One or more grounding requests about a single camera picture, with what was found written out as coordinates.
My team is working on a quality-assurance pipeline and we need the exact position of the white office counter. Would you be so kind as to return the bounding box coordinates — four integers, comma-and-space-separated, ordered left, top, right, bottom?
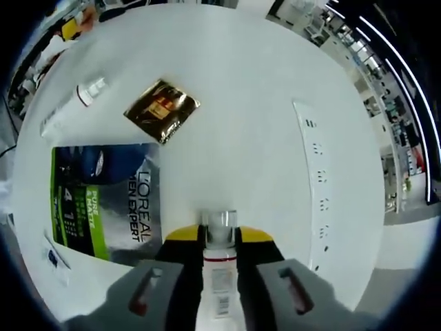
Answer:
306, 10, 435, 221

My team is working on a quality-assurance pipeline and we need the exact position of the thin ceiling light strip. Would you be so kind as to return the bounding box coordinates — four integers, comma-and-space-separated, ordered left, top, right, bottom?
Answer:
384, 57, 433, 204
358, 15, 431, 114

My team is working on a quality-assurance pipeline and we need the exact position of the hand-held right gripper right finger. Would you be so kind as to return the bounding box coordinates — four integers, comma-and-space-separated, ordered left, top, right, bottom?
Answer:
235, 225, 362, 331

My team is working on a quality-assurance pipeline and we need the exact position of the green black skincare mask packet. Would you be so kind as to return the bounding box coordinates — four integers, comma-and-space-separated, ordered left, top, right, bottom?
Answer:
50, 142, 163, 268

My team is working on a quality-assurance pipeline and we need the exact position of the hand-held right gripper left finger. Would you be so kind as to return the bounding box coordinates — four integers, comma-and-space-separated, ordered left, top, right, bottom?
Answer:
63, 223, 204, 331

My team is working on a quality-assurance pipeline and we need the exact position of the gold skincare sachet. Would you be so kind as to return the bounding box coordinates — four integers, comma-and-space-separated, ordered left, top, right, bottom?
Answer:
123, 78, 202, 146

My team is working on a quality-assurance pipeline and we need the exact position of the white skincare bottle red square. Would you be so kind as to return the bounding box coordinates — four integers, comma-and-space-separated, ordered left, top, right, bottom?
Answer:
39, 76, 107, 138
201, 209, 239, 320

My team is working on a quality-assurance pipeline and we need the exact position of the white recessed power strip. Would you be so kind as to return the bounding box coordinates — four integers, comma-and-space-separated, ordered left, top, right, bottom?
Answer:
291, 99, 334, 277

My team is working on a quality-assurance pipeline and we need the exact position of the small clear skincare sachet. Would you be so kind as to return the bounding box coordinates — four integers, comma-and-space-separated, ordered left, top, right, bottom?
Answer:
40, 229, 72, 287

